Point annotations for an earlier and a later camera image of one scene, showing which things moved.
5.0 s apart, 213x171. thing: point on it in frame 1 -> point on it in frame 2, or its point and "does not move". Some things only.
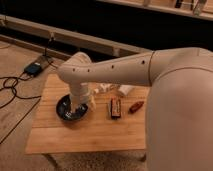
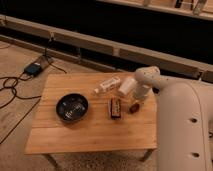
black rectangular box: x=115 y=108 does not move
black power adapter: x=33 y=68 does not move
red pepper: x=135 y=107 does not move
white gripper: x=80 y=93 -> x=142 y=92
